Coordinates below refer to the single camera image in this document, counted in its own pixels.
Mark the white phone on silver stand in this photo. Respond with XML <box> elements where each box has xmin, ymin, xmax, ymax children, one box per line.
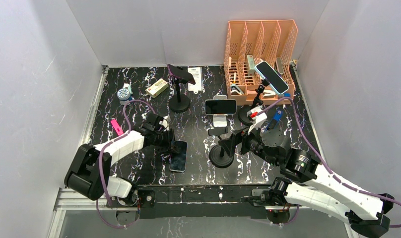
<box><xmin>204</xmin><ymin>99</ymin><xmax>237</xmax><ymax>115</ymax></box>

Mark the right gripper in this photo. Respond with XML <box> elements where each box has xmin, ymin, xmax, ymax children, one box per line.
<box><xmin>218</xmin><ymin>120</ymin><xmax>279</xmax><ymax>167</ymax></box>

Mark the beige small box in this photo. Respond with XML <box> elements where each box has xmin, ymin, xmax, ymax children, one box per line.
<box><xmin>146</xmin><ymin>78</ymin><xmax>169</xmax><ymax>98</ymax></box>

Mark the blue white tape roll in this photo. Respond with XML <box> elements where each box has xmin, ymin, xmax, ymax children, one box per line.
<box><xmin>116</xmin><ymin>83</ymin><xmax>134</xmax><ymax>106</ymax></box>

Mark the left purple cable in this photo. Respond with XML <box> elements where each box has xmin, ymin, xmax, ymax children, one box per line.
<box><xmin>96</xmin><ymin>99</ymin><xmax>158</xmax><ymax>230</ymax></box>

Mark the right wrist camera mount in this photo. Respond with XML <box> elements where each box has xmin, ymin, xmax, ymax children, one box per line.
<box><xmin>247</xmin><ymin>106</ymin><xmax>267</xmax><ymax>134</ymax></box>

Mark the white labelled package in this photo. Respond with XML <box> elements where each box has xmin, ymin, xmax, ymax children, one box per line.
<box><xmin>188</xmin><ymin>67</ymin><xmax>203</xmax><ymax>94</ymax></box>

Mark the light blue phone on stand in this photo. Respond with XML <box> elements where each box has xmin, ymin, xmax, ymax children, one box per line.
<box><xmin>254</xmin><ymin>61</ymin><xmax>289</xmax><ymax>95</ymax></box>

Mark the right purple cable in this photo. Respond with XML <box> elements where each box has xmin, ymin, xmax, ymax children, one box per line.
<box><xmin>255</xmin><ymin>97</ymin><xmax>401</xmax><ymax>228</ymax></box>

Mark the pink marker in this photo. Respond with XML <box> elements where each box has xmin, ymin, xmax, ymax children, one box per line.
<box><xmin>110</xmin><ymin>119</ymin><xmax>124</xmax><ymax>136</ymax></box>

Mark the white-edged black smartphone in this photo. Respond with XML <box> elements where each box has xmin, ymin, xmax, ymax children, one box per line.
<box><xmin>170</xmin><ymin>141</ymin><xmax>188</xmax><ymax>173</ymax></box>

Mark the black round-base phone stand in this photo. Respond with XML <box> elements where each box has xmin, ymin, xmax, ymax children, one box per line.
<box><xmin>208</xmin><ymin>127</ymin><xmax>234</xmax><ymax>169</ymax></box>

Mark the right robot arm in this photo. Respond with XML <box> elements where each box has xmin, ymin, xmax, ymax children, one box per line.
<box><xmin>210</xmin><ymin>129</ymin><xmax>393</xmax><ymax>238</ymax></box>

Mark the silver desktop phone stand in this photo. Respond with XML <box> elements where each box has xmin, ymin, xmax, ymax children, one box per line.
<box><xmin>212</xmin><ymin>95</ymin><xmax>227</xmax><ymax>127</ymax></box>

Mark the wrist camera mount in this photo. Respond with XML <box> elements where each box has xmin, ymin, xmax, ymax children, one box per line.
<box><xmin>247</xmin><ymin>106</ymin><xmax>267</xmax><ymax>134</ymax></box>
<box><xmin>154</xmin><ymin>116</ymin><xmax>170</xmax><ymax>132</ymax></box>

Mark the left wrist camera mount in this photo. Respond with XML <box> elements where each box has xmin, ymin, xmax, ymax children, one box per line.
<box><xmin>154</xmin><ymin>116</ymin><xmax>170</xmax><ymax>132</ymax></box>

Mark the black stand rear right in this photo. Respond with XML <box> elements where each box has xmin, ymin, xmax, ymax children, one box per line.
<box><xmin>237</xmin><ymin>83</ymin><xmax>268</xmax><ymax>125</ymax></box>

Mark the purple cable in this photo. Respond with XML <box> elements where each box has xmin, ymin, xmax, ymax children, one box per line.
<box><xmin>96</xmin><ymin>99</ymin><xmax>158</xmax><ymax>230</ymax></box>
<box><xmin>255</xmin><ymin>97</ymin><xmax>401</xmax><ymax>228</ymax></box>

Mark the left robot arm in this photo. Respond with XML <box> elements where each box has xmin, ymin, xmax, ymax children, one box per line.
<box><xmin>64</xmin><ymin>113</ymin><xmax>179</xmax><ymax>206</ymax></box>

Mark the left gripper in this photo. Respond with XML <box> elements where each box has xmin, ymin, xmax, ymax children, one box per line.
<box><xmin>153</xmin><ymin>128</ymin><xmax>179</xmax><ymax>155</ymax></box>

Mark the black base frame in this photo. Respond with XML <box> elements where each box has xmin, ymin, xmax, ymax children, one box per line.
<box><xmin>107</xmin><ymin>183</ymin><xmax>331</xmax><ymax>220</ymax></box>

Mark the orange file organizer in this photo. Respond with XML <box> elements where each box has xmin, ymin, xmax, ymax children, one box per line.
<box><xmin>224</xmin><ymin>19</ymin><xmax>298</xmax><ymax>106</ymax></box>

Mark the black stand rear left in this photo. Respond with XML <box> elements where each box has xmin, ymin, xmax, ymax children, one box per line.
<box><xmin>168</xmin><ymin>78</ymin><xmax>191</xmax><ymax>113</ymax></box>

